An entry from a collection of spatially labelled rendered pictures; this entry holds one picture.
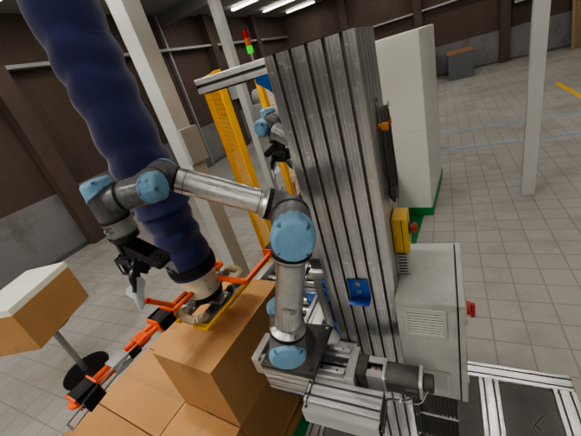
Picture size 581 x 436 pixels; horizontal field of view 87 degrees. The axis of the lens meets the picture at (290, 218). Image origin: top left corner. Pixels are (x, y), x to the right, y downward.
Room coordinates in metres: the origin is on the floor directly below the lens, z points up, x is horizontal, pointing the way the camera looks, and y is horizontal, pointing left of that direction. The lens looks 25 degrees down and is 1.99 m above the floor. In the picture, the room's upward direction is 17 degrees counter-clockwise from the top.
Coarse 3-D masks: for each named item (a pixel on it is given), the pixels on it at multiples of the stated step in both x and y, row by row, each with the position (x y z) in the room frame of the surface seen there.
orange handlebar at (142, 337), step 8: (216, 264) 1.41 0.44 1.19; (264, 264) 1.28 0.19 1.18; (256, 272) 1.23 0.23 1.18; (224, 280) 1.25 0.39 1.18; (232, 280) 1.21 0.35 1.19; (240, 280) 1.18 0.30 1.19; (248, 280) 1.18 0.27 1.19; (144, 328) 1.05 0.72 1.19; (152, 328) 1.04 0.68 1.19; (136, 336) 1.02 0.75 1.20; (144, 336) 1.00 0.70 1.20; (128, 344) 0.98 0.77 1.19; (136, 344) 0.97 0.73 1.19; (144, 344) 0.98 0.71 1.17; (104, 368) 0.90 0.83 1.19; (96, 376) 0.87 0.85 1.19; (104, 376) 0.85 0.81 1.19; (72, 408) 0.76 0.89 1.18
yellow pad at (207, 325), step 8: (232, 288) 1.29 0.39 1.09; (240, 288) 1.30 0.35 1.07; (232, 296) 1.25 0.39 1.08; (216, 304) 1.22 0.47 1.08; (224, 304) 1.21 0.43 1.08; (208, 312) 1.18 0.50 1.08; (216, 312) 1.16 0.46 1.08; (224, 312) 1.17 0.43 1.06; (208, 320) 1.12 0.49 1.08; (216, 320) 1.13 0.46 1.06; (200, 328) 1.10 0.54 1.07; (208, 328) 1.08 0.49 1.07
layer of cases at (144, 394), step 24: (168, 336) 1.75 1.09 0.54; (144, 360) 1.59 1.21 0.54; (120, 384) 1.44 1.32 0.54; (144, 384) 1.38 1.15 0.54; (168, 384) 1.33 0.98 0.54; (96, 408) 1.32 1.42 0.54; (120, 408) 1.27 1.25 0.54; (144, 408) 1.22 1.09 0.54; (168, 408) 1.17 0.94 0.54; (192, 408) 1.13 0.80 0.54; (264, 408) 1.08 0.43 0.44; (288, 408) 1.20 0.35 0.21; (72, 432) 1.21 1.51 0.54; (96, 432) 1.16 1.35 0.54; (120, 432) 1.12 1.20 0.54; (144, 432) 1.10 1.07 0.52; (168, 432) 1.04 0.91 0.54; (192, 432) 1.00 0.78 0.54; (216, 432) 0.97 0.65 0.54; (240, 432) 0.95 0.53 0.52; (264, 432) 1.03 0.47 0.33
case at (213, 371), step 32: (224, 288) 1.53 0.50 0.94; (256, 288) 1.44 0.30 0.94; (224, 320) 1.25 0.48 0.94; (256, 320) 1.23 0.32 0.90; (160, 352) 1.17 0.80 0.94; (192, 352) 1.10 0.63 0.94; (224, 352) 1.04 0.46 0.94; (192, 384) 1.07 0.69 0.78; (224, 384) 0.98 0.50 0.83; (256, 384) 1.10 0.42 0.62; (224, 416) 1.00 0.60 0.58
